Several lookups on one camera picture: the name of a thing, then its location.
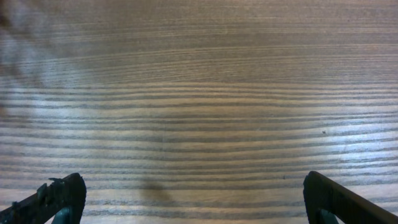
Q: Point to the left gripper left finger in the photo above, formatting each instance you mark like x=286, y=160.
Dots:
x=62, y=201

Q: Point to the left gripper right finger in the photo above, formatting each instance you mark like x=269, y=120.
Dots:
x=328, y=202

